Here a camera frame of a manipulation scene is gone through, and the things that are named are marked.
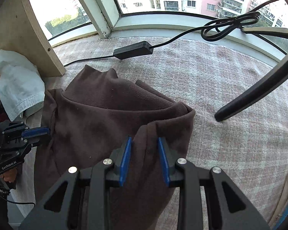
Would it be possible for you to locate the white cotton garment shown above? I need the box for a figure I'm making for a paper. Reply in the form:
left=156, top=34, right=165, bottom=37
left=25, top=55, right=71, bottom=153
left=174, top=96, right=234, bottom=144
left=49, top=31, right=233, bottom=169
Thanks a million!
left=0, top=49, right=45, bottom=122

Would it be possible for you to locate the person left hand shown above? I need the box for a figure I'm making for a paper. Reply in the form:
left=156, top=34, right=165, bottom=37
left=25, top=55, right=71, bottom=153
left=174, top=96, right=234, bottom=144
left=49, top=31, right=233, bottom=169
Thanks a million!
left=0, top=168, right=17, bottom=183

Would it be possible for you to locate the light wooden board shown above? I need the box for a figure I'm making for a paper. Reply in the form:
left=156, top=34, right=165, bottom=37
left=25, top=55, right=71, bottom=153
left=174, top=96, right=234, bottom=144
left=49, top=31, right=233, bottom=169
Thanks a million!
left=0, top=0, right=65, bottom=77

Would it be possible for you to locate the plaid pink bed sheet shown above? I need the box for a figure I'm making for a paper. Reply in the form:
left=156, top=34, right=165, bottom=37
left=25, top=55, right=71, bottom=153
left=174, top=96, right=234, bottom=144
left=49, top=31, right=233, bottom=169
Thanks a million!
left=14, top=35, right=288, bottom=230

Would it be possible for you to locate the black cable with inline remote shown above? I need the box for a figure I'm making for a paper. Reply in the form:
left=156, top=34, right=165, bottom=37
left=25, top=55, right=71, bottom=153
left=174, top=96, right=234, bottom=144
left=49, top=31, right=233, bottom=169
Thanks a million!
left=63, top=0, right=284, bottom=67

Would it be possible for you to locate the brown fleece garment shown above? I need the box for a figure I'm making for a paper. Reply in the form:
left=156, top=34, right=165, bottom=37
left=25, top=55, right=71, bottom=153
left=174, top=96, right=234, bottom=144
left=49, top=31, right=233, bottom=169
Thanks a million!
left=34, top=66, right=195, bottom=229

